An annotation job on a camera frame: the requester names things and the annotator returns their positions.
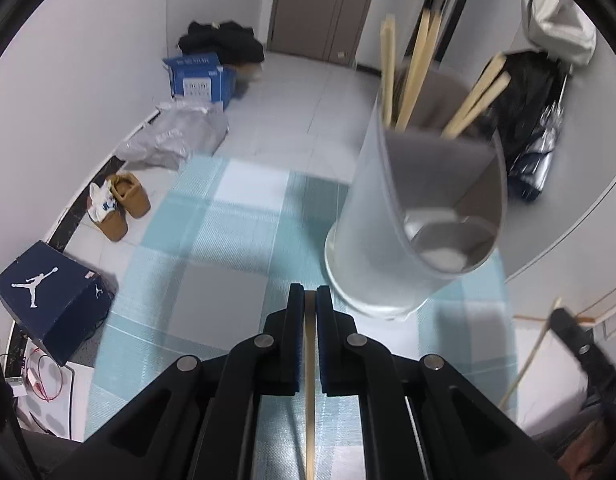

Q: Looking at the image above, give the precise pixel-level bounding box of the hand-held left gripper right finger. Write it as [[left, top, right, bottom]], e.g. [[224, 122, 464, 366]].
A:
[[315, 284, 564, 480]]

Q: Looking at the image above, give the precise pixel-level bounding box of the brown shoe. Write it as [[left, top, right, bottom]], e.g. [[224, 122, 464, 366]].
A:
[[88, 182, 129, 242], [108, 172, 152, 219]]

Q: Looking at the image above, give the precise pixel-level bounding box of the red cable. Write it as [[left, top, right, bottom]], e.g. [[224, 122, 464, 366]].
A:
[[25, 347, 71, 403]]

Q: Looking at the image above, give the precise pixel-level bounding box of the white plastic utensil holder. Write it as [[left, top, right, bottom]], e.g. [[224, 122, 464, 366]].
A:
[[324, 67, 509, 322]]

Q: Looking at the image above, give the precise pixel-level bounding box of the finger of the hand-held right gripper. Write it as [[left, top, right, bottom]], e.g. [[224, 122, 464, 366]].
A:
[[548, 307, 616, 376]]

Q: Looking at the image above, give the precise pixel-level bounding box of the navy shoe box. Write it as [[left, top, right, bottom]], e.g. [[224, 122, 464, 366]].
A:
[[0, 240, 113, 367]]

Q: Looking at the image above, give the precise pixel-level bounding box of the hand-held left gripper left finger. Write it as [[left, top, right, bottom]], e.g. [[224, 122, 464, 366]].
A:
[[80, 282, 306, 480]]

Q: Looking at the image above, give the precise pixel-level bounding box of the brown door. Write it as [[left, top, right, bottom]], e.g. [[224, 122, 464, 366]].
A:
[[265, 0, 383, 68]]

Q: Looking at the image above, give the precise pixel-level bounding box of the white paper stuffing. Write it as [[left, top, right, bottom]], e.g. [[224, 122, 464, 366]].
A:
[[89, 182, 119, 221]]

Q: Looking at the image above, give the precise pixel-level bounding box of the black backpack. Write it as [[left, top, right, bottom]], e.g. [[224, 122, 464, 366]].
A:
[[483, 50, 571, 171]]

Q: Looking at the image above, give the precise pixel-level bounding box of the thin bamboo chopstick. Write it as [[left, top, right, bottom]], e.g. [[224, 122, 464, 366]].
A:
[[304, 290, 317, 480], [498, 297, 563, 408]]

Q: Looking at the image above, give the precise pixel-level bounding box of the bundle of wooden chopsticks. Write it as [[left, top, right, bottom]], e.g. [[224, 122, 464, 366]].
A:
[[379, 7, 512, 140]]

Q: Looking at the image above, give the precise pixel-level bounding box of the pile of black clothes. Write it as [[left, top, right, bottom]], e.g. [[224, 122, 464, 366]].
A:
[[179, 20, 266, 67]]

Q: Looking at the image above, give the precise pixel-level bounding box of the blue cardboard box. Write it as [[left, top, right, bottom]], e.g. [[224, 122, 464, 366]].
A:
[[162, 52, 239, 111]]

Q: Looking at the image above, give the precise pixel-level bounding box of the silver folded umbrella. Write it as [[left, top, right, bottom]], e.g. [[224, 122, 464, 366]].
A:
[[508, 75, 571, 201]]

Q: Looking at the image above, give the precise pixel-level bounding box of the white hanging bag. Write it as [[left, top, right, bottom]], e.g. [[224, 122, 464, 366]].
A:
[[518, 0, 598, 67]]

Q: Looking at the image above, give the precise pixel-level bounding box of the grey plastic bag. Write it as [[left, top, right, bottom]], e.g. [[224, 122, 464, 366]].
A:
[[116, 100, 229, 171]]

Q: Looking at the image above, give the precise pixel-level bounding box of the teal checked tablecloth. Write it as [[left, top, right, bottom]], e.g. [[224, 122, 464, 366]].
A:
[[82, 155, 519, 480]]

